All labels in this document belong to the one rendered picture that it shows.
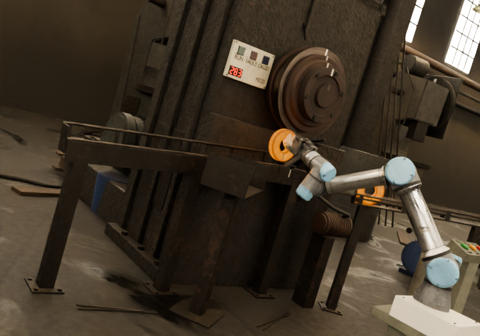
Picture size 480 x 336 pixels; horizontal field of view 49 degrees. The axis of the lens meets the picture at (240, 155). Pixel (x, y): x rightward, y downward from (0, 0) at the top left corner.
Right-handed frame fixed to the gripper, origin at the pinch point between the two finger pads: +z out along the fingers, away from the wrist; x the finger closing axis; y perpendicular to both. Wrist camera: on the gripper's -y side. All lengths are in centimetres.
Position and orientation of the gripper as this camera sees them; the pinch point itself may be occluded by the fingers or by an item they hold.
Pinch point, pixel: (284, 141)
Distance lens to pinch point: 252.6
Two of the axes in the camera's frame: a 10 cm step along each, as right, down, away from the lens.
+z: -4.7, -4.8, 7.4
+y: 4.1, -8.6, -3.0
